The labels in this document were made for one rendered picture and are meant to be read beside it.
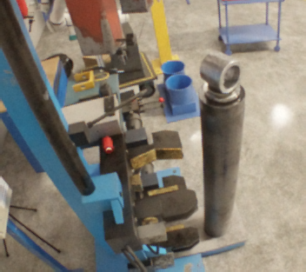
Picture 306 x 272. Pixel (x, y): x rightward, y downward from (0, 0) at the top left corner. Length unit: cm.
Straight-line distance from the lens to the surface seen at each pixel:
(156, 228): 144
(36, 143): 132
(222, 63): 117
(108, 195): 137
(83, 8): 79
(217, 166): 152
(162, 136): 179
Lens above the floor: 229
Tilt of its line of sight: 43 degrees down
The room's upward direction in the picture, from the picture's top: 14 degrees counter-clockwise
